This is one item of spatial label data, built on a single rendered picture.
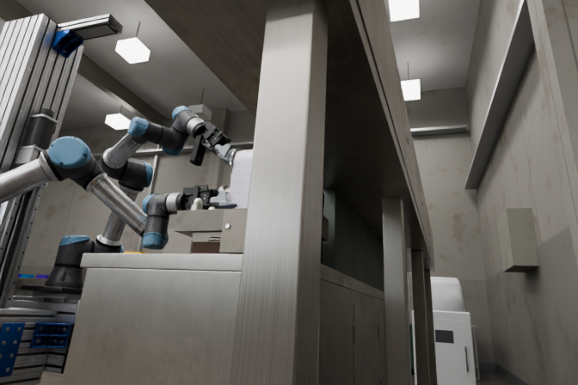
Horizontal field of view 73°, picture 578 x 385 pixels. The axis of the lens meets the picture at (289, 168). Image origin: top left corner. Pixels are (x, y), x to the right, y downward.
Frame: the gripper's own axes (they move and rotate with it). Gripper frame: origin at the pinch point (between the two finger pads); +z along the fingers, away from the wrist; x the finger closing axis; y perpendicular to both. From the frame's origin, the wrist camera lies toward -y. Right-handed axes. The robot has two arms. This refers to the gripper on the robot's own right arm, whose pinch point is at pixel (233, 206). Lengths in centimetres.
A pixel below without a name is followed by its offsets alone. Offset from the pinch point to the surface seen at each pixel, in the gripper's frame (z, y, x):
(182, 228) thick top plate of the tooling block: -3.7, -11.2, -19.9
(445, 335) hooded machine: 58, -45, 378
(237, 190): 1.1, 5.6, -0.3
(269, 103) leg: 48, -11, -77
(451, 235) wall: 80, 140, 775
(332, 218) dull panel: 33.1, -4.4, 1.5
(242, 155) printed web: 1.0, 18.5, 0.3
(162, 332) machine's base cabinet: -0.6, -37.6, -26.0
